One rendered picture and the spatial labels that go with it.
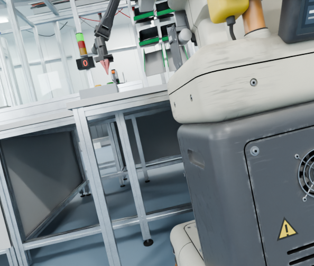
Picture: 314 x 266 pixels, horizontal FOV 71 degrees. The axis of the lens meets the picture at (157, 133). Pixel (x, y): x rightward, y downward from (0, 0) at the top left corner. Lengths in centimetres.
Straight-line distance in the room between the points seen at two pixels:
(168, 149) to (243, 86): 271
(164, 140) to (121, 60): 770
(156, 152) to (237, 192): 269
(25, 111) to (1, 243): 76
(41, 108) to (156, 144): 188
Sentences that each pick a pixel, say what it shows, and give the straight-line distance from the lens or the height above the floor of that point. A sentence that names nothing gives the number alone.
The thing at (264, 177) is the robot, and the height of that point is 59.
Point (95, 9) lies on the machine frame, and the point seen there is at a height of 203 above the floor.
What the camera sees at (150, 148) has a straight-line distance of 302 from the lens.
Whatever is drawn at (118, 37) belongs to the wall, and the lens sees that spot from 1073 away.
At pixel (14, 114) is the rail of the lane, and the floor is 91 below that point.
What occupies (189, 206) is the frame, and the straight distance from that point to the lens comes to 137.
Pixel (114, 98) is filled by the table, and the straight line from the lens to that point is 97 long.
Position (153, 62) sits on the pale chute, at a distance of 155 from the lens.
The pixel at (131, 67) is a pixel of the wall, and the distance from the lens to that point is 1034.
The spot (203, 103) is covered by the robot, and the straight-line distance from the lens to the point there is 36.
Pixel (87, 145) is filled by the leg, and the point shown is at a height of 66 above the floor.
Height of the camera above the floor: 71
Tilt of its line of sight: 4 degrees down
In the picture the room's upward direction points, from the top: 12 degrees counter-clockwise
